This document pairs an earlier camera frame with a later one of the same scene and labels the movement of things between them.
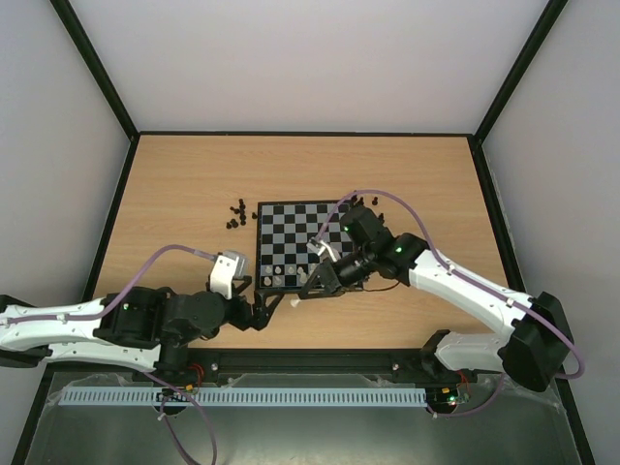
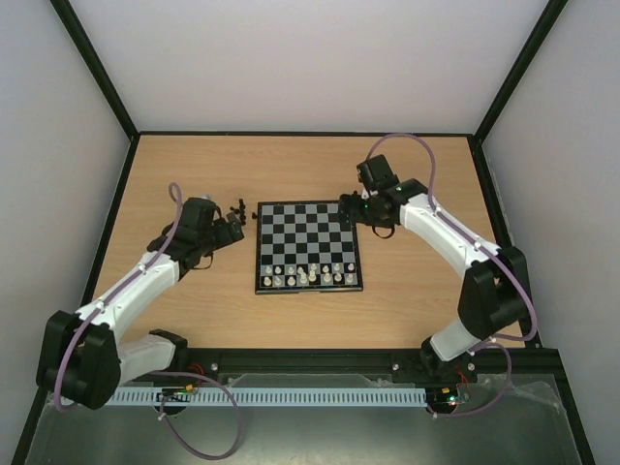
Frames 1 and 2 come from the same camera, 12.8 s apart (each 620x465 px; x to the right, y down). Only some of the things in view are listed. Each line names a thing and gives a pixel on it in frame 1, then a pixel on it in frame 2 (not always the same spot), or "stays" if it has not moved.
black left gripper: (261, 317) → (228, 236)
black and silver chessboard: (284, 228) stays
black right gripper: (329, 275) → (353, 207)
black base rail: (310, 361) stays
